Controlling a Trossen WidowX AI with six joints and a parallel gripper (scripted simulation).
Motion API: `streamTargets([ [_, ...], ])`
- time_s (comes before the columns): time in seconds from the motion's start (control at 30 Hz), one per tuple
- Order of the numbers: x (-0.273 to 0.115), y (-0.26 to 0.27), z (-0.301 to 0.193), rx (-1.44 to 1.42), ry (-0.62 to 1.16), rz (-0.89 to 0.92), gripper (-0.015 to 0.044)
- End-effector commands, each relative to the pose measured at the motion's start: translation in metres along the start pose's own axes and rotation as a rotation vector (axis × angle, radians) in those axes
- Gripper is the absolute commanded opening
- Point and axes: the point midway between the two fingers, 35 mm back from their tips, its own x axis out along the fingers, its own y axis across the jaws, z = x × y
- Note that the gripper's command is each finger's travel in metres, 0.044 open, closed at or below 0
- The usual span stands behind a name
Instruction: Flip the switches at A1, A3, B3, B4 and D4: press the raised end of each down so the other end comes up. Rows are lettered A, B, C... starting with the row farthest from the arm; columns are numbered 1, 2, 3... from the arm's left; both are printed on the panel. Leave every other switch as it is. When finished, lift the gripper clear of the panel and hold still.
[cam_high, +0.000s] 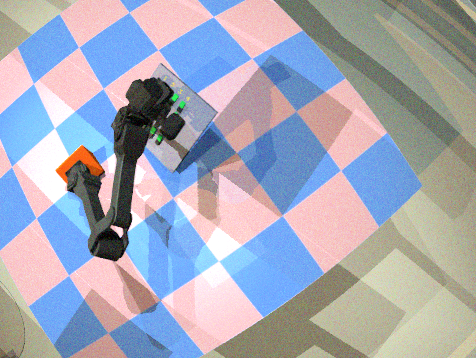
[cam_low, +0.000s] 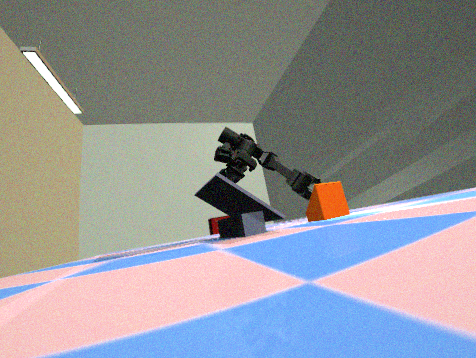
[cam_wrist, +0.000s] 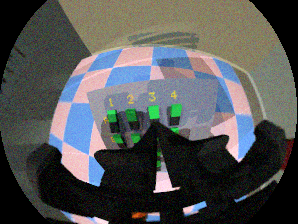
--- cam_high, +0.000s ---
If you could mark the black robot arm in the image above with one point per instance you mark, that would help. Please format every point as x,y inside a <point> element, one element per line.
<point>129,144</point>

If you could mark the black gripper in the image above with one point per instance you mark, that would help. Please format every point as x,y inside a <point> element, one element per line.
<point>171,126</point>

